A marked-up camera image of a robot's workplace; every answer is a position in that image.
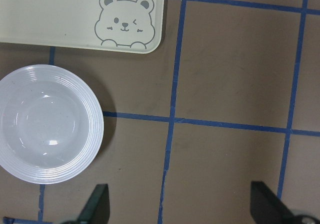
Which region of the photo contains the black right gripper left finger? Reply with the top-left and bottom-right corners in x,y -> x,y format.
77,183 -> 110,224

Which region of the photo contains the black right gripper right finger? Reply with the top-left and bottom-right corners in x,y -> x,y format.
250,181 -> 295,224

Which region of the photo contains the white ribbed plate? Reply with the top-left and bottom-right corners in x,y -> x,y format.
0,64 -> 104,185

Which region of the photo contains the cream tray with bear print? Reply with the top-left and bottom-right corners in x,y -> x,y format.
0,0 -> 165,54

